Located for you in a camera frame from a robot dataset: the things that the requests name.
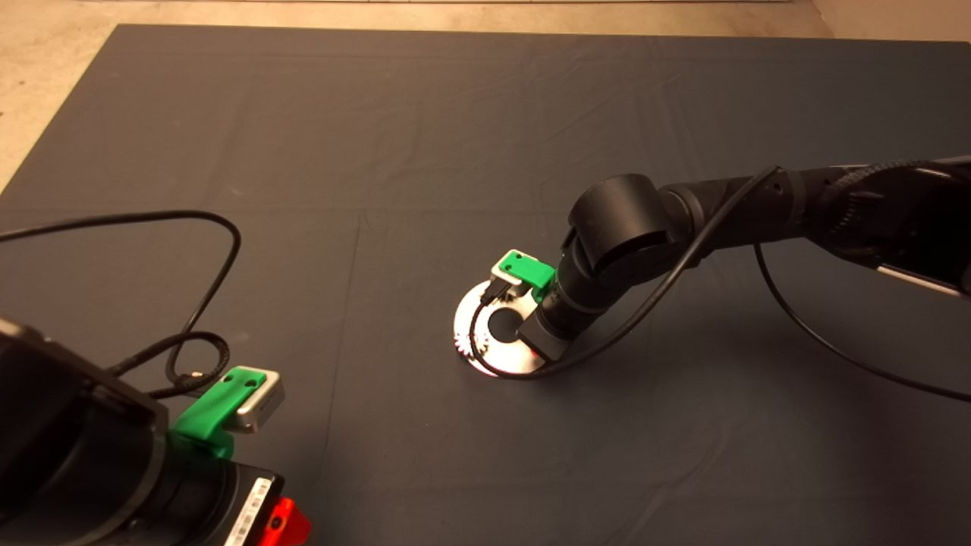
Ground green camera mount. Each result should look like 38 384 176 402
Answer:
501 253 556 304
171 366 266 460

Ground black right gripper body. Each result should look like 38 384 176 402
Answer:
517 311 573 362

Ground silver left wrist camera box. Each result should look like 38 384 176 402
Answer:
224 369 286 433

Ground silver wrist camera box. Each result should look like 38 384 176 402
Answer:
491 249 532 298
224 369 286 433

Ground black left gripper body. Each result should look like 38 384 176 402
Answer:
222 469 287 546

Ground green right camera mount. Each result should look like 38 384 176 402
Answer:
501 253 556 304

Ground thick black wrist cable loop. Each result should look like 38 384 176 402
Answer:
110 331 231 400

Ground dark grey table cloth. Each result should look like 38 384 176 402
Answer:
0 24 971 546

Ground black left camera cable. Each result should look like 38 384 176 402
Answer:
0 211 242 384

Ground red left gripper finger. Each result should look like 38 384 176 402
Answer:
259 497 313 546

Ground round metal carrier plate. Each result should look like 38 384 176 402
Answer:
453 279 548 378

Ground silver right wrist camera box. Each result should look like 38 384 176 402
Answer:
491 249 532 298

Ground green left camera mount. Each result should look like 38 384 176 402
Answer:
171 366 266 460

